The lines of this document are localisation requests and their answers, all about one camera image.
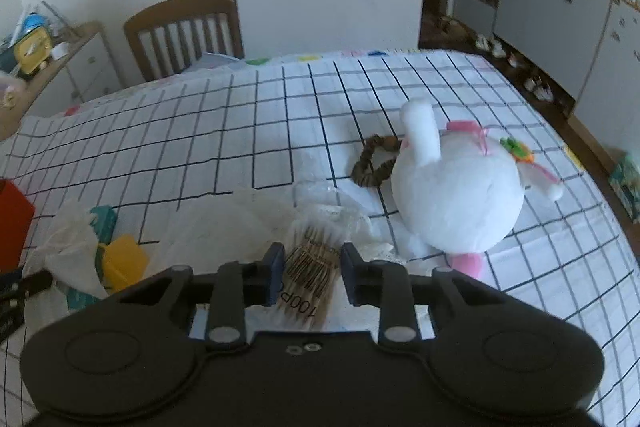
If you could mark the checked tablecloth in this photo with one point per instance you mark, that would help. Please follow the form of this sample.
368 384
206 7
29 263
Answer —
250 132

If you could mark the light blue packet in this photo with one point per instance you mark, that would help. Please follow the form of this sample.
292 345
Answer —
215 59

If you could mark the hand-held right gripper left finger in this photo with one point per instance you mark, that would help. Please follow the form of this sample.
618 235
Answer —
274 269

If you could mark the red tin box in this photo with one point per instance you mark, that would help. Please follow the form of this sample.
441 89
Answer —
15 227

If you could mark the yellow banana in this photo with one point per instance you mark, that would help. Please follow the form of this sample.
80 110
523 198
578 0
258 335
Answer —
122 262

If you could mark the clear plastic bag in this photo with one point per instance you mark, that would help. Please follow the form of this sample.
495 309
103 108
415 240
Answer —
47 19

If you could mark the white shoe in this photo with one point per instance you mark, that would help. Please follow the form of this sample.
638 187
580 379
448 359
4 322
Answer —
537 88
490 46

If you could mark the green patterned bag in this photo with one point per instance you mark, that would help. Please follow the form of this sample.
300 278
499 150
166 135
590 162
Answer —
627 184

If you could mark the cotton swab pack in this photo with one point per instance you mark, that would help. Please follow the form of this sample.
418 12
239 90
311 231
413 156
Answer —
312 267

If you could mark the white gauze cloth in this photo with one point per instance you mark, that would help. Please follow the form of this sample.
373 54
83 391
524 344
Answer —
220 227

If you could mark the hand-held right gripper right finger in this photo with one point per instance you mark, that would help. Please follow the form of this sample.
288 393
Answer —
351 274

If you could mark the white card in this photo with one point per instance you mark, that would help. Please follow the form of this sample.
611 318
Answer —
61 51

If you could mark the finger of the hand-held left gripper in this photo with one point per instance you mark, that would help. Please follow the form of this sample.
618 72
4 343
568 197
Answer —
32 284
10 319

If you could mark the yellow toy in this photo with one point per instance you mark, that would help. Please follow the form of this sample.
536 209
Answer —
32 49

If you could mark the white plush toy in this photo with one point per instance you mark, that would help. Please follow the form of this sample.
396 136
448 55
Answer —
450 197

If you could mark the brown scrunchie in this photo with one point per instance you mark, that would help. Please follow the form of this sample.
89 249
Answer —
361 167

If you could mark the white plastic bag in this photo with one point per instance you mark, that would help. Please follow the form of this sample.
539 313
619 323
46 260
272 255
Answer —
70 237

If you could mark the wooden chair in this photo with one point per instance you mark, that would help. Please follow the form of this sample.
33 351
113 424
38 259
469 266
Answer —
180 7

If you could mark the teal tissue packet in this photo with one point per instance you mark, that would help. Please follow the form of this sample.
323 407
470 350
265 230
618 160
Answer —
106 219

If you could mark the dotted colourful tablecloth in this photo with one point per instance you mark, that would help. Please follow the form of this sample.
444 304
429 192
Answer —
372 53

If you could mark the white drawer cabinet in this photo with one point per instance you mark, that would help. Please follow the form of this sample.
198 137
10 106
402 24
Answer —
85 72

